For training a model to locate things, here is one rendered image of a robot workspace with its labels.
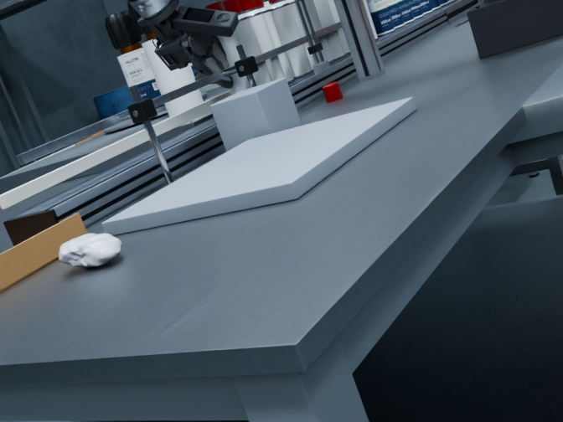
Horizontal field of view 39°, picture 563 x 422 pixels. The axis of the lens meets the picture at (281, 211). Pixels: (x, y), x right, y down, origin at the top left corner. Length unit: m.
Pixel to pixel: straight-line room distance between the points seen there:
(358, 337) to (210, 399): 0.12
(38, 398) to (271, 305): 0.28
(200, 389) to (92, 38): 6.85
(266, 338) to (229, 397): 0.10
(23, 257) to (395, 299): 0.49
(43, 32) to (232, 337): 6.45
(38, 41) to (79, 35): 0.55
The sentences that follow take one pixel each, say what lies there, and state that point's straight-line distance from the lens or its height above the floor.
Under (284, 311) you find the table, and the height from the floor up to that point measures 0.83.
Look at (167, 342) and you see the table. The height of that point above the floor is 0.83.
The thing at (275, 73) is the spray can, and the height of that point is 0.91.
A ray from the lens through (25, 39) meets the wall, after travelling 6.73.
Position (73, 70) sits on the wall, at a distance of 7.04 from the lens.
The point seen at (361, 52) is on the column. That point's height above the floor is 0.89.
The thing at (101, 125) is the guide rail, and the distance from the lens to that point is 1.24.
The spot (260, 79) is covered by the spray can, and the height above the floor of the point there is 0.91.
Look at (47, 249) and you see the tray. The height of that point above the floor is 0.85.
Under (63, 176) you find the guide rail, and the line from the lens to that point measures 1.27.
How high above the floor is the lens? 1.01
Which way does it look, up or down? 13 degrees down
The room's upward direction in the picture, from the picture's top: 20 degrees counter-clockwise
